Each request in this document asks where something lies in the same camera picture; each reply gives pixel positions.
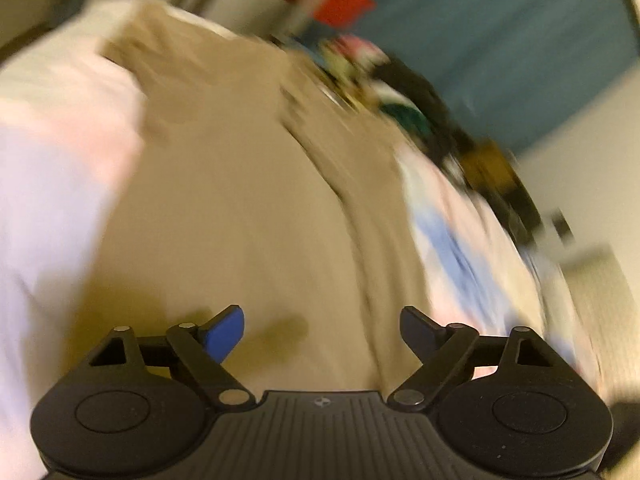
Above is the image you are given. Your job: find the pile of mixed clothes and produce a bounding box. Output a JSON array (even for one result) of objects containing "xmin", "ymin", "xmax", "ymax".
[{"xmin": 280, "ymin": 35, "xmax": 501, "ymax": 181}]

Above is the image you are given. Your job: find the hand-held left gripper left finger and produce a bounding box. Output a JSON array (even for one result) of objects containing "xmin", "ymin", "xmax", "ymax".
[{"xmin": 86, "ymin": 304, "xmax": 257, "ymax": 407}]

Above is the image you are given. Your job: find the wide blue curtain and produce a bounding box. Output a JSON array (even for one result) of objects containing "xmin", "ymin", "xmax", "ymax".
[{"xmin": 345, "ymin": 0, "xmax": 636, "ymax": 156}]

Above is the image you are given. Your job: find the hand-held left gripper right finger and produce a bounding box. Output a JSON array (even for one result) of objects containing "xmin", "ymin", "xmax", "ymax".
[{"xmin": 386, "ymin": 306, "xmax": 568, "ymax": 407}]

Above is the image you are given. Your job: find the tan shirt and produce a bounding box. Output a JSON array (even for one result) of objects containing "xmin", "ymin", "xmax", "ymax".
[{"xmin": 70, "ymin": 2, "xmax": 431, "ymax": 396}]

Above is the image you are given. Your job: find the wall socket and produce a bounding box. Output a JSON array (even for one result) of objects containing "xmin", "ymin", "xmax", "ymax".
[{"xmin": 550, "ymin": 212, "xmax": 576, "ymax": 246}]

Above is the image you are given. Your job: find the black armchair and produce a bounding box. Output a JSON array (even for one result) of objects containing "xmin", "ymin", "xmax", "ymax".
[{"xmin": 500, "ymin": 180, "xmax": 546, "ymax": 251}]

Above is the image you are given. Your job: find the brown paper bag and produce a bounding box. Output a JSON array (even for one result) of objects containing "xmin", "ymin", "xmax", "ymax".
[{"xmin": 460, "ymin": 142, "xmax": 521, "ymax": 196}]

